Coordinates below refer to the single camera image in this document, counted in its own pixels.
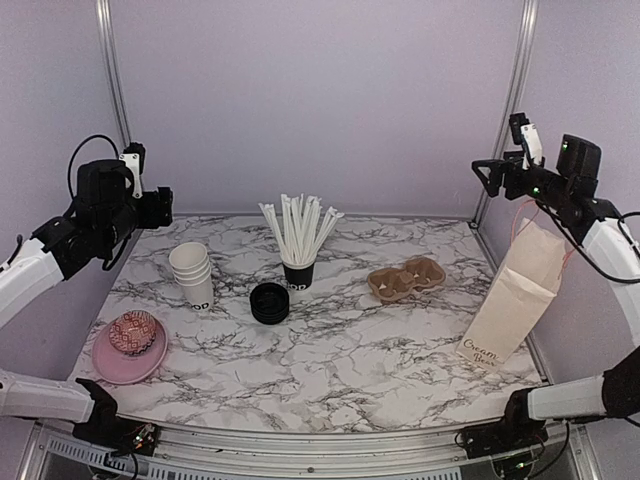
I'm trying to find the brown cardboard cup carrier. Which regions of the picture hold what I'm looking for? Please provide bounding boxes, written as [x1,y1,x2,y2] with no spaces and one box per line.
[367,257,446,303]

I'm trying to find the aluminium frame post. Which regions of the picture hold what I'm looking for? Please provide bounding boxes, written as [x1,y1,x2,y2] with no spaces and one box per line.
[472,0,540,224]
[95,0,131,147]

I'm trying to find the right aluminium frame post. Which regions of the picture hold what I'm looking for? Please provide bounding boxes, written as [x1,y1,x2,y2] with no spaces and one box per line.
[472,0,540,224]

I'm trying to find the front aluminium rail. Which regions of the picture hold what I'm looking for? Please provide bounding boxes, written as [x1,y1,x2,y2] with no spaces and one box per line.
[19,419,601,480]

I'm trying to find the black cup holding straws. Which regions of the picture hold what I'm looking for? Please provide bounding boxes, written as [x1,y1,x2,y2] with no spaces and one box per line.
[283,260,315,291]

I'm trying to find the red patterned bowl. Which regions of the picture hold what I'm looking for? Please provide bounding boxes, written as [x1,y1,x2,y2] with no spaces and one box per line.
[108,310,157,356]

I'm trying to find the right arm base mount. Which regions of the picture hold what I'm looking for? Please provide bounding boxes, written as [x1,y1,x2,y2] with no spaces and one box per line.
[456,421,548,459]

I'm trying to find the kraft paper bag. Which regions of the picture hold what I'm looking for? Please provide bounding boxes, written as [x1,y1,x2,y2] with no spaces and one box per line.
[456,200,575,372]

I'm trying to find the pink plate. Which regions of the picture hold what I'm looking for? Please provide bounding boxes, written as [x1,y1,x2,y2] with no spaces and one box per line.
[91,321,168,385]

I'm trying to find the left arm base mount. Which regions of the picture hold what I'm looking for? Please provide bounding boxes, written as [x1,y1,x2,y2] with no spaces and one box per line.
[72,417,160,456]

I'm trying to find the left aluminium frame post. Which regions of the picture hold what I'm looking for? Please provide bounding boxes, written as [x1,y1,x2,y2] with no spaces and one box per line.
[95,0,131,147]

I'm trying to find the stack of white paper cups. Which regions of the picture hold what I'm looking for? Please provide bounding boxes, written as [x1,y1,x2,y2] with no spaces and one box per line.
[169,242,214,311]

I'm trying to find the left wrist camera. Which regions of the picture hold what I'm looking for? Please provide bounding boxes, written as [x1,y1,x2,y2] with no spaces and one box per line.
[119,142,146,200]

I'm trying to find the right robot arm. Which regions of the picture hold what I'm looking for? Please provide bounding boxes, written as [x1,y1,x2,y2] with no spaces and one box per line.
[461,134,639,448]

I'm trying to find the bundle of white wrapped straws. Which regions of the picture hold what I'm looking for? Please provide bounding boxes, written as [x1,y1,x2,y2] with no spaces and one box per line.
[259,194,344,269]

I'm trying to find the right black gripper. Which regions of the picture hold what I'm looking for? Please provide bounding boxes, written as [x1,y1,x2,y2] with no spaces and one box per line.
[471,150,571,209]

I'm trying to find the stack of black lids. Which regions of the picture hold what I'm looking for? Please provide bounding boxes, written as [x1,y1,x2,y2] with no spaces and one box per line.
[249,282,290,325]

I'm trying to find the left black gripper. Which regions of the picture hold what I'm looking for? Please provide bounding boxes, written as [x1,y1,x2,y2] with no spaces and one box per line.
[101,185,172,250]

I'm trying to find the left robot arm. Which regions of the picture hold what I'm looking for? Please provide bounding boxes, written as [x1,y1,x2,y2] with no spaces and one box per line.
[1,142,173,449]

